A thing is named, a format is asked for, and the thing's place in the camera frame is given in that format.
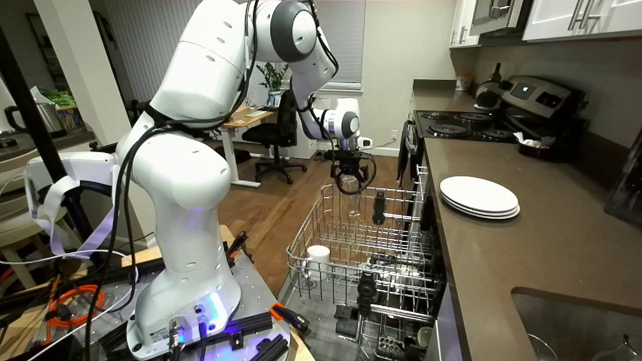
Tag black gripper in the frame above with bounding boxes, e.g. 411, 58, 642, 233
326, 149, 378, 197

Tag clear ribbed glass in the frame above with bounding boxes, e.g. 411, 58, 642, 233
339, 170, 363, 197

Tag white dinner plate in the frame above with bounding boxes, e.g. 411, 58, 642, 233
438, 175, 521, 214
442, 199, 521, 223

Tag black rack fitting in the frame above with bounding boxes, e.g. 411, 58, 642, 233
371, 189, 389, 227

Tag white cup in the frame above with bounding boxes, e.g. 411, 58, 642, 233
304, 242, 335, 285

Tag wooden desk white legs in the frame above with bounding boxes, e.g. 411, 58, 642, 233
206, 104, 279, 190

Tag green potted plant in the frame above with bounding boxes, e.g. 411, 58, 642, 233
254, 58, 294, 111

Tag metal robot table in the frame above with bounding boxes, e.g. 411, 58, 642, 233
0, 247, 317, 361

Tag black steel stove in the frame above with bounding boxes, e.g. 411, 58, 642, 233
397, 75, 590, 182

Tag black kettle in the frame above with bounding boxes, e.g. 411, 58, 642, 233
471, 62, 516, 112

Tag black pan with cloth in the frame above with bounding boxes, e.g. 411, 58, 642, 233
509, 129, 571, 165

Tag drinking glass in sink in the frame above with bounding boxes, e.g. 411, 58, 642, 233
523, 331, 561, 361

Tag steel kitchen sink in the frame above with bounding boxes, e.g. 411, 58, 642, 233
509, 286, 642, 361

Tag white box device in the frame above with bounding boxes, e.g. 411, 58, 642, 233
21, 151, 120, 223

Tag glass coffee pot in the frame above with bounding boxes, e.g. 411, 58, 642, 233
1, 84, 70, 137

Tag black slanted pole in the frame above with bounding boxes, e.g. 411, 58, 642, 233
0, 26, 97, 247

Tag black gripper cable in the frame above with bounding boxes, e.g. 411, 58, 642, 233
328, 151, 381, 197

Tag orange handled black tool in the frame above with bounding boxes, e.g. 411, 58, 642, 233
269, 301, 313, 336

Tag white wire dish rack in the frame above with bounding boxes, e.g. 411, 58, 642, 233
277, 278, 447, 361

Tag lower wire dish rack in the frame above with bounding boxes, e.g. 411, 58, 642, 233
330, 292, 445, 361

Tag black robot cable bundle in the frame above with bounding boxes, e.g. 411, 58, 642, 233
79, 0, 264, 361

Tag purple white strap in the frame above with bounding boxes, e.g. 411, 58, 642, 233
27, 175, 120, 264

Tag white upper cabinets with handles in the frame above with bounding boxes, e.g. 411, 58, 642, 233
447, 0, 642, 51

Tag orange cable coil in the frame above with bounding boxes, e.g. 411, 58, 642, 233
43, 283, 109, 331

